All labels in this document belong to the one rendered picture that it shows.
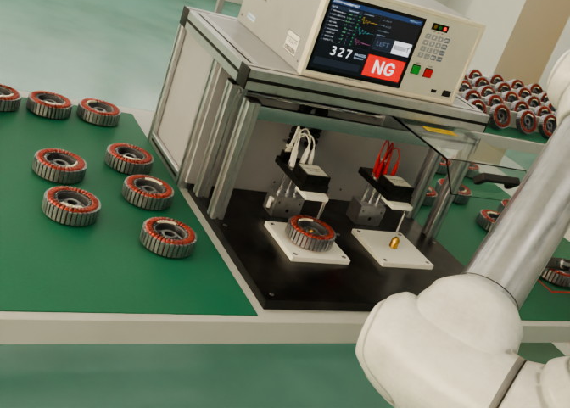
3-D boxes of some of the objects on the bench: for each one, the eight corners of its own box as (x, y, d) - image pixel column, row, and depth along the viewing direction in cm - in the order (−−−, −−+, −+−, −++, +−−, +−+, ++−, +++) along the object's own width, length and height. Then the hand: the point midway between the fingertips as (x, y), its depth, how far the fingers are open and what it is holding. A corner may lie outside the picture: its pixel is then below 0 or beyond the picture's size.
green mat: (257, 315, 145) (258, 315, 145) (-104, 310, 115) (-104, 308, 115) (131, 114, 218) (131, 113, 218) (-110, 77, 188) (-110, 76, 188)
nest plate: (349, 265, 172) (350, 259, 172) (291, 261, 165) (293, 256, 164) (319, 230, 184) (321, 225, 183) (264, 225, 176) (265, 220, 176)
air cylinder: (298, 219, 185) (305, 198, 183) (271, 216, 182) (277, 196, 180) (289, 209, 189) (296, 188, 187) (262, 205, 186) (269, 186, 184)
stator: (103, 151, 189) (106, 137, 187) (148, 160, 193) (151, 147, 191) (105, 171, 179) (108, 157, 178) (153, 180, 183) (156, 166, 182)
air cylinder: (378, 226, 198) (386, 208, 196) (354, 224, 194) (362, 205, 192) (369, 216, 202) (377, 198, 200) (345, 214, 198) (353, 195, 196)
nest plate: (432, 270, 184) (433, 265, 184) (382, 266, 177) (383, 262, 176) (399, 237, 196) (400, 232, 196) (350, 232, 189) (352, 228, 188)
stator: (199, 261, 156) (204, 246, 154) (145, 257, 151) (150, 241, 149) (184, 232, 165) (189, 218, 163) (133, 227, 160) (138, 212, 158)
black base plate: (503, 315, 180) (507, 306, 179) (263, 310, 148) (266, 299, 147) (399, 213, 217) (401, 206, 216) (187, 191, 185) (190, 182, 184)
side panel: (189, 189, 186) (228, 64, 174) (178, 188, 184) (216, 61, 172) (157, 139, 208) (190, 25, 195) (147, 138, 206) (179, 22, 194)
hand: (556, 270), depth 210 cm, fingers closed on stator, 11 cm apart
